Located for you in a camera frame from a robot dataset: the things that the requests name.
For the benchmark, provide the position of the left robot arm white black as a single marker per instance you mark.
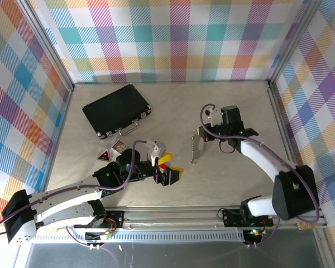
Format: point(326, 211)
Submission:
point(58, 208)

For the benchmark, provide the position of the red-capped key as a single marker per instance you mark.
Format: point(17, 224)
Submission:
point(163, 166)

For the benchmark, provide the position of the small brown circuit board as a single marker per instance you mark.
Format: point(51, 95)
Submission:
point(305, 226)

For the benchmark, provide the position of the aluminium frame side rail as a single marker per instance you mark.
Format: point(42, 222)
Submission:
point(57, 145)
point(282, 131)

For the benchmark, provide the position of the aluminium frame post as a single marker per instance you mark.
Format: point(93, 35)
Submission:
point(44, 42)
point(296, 36)

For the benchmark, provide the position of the small green circuit board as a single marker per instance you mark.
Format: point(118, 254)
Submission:
point(107, 236)

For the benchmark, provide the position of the aluminium frame long rail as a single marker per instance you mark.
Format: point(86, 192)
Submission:
point(184, 217)

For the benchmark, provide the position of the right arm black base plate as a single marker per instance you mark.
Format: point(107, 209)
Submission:
point(231, 217)

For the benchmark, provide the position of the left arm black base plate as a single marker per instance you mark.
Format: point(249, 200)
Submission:
point(114, 219)

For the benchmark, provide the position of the black triangle card red mark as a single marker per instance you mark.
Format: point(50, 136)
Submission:
point(104, 156)

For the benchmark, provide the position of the purple picture card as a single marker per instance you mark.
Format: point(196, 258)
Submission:
point(118, 145)

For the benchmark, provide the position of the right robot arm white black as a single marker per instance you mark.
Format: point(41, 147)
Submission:
point(268, 163)

